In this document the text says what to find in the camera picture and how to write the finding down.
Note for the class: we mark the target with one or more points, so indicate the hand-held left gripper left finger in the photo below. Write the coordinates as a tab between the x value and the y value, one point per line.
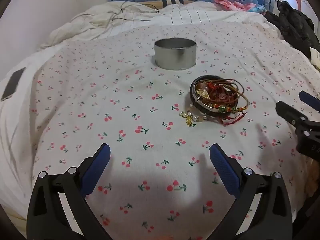
96	169

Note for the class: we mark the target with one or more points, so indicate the black jacket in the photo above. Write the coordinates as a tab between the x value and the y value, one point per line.
292	22

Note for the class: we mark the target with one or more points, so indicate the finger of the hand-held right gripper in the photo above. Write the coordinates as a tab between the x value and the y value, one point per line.
310	100
290	113

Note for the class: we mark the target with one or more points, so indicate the striped orange cloth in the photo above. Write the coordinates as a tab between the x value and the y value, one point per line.
172	1

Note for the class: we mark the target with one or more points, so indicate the cherry print bed sheet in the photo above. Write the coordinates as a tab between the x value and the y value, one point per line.
125	110

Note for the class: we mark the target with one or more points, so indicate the pink cloth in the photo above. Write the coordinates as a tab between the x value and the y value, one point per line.
225	1

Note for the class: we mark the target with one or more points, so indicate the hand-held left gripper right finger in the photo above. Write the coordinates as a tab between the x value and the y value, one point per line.
224	169

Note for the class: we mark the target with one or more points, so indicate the round metal tin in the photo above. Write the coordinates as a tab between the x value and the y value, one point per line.
175	55

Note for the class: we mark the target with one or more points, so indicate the dark smartphone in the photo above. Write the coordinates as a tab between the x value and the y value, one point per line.
12	83

